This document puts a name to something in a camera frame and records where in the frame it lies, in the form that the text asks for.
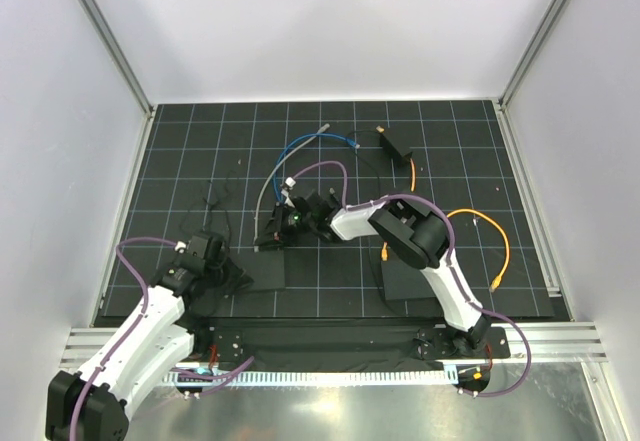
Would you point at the black power adapter block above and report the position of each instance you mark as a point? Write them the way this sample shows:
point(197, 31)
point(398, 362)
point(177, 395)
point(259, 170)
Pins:
point(395, 147)

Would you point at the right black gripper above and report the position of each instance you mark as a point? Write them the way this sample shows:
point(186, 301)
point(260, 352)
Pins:
point(276, 233)

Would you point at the black grid mat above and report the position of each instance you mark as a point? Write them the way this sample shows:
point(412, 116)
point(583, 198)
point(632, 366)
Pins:
point(208, 165)

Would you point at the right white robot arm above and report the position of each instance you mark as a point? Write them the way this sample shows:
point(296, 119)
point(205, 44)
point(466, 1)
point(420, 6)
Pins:
point(416, 230)

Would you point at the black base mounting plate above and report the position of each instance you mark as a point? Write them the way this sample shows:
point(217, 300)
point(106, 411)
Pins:
point(334, 343)

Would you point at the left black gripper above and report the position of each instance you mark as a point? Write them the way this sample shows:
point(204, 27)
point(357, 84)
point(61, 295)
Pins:
point(236, 280)

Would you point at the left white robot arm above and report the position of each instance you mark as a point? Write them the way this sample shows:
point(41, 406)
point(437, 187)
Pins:
point(99, 399)

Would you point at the black network switch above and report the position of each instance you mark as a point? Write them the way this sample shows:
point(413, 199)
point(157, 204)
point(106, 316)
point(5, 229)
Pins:
point(401, 282)
point(265, 268)

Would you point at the white slotted cable duct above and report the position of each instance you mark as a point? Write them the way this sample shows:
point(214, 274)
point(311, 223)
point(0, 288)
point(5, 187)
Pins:
point(446, 376)

